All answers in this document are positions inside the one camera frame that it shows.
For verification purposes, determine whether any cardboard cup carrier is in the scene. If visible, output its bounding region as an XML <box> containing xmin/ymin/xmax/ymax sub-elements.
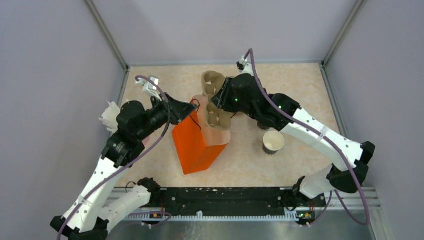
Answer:
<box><xmin>201</xmin><ymin>70</ymin><xmax>232</xmax><ymax>131</ymax></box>

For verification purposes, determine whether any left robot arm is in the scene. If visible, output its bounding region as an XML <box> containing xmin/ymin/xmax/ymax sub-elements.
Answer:
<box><xmin>50</xmin><ymin>93</ymin><xmax>198</xmax><ymax>240</ymax></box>

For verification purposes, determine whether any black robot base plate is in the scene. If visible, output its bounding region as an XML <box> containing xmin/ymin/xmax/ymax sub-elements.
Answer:
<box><xmin>142</xmin><ymin>187</ymin><xmax>327</xmax><ymax>218</ymax></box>

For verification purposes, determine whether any purple cable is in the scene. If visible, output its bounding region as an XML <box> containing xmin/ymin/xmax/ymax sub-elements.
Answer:
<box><xmin>243</xmin><ymin>48</ymin><xmax>371</xmax><ymax>227</ymax></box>
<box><xmin>56</xmin><ymin>75</ymin><xmax>172</xmax><ymax>240</ymax></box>

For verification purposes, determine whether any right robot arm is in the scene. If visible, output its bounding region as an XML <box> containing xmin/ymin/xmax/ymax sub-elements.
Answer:
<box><xmin>211</xmin><ymin>73</ymin><xmax>376</xmax><ymax>206</ymax></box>

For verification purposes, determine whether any white paper napkins bundle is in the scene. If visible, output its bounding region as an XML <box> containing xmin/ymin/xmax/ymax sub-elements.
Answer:
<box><xmin>99</xmin><ymin>101</ymin><xmax>121</xmax><ymax>134</ymax></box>

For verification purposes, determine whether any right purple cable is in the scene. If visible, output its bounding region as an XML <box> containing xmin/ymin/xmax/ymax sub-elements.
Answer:
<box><xmin>243</xmin><ymin>48</ymin><xmax>371</xmax><ymax>227</ymax></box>

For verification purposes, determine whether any orange paper bag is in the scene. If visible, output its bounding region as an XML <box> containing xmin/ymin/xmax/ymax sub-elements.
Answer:
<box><xmin>172</xmin><ymin>94</ymin><xmax>232</xmax><ymax>175</ymax></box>

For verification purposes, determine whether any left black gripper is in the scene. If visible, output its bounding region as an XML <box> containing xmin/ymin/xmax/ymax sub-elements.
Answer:
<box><xmin>136</xmin><ymin>91</ymin><xmax>198</xmax><ymax>141</ymax></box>

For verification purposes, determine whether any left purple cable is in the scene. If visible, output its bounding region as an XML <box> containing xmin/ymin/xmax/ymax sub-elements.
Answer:
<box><xmin>56</xmin><ymin>75</ymin><xmax>172</xmax><ymax>240</ymax></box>

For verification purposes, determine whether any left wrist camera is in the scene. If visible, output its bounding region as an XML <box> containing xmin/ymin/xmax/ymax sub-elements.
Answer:
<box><xmin>135</xmin><ymin>75</ymin><xmax>162</xmax><ymax>102</ymax></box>

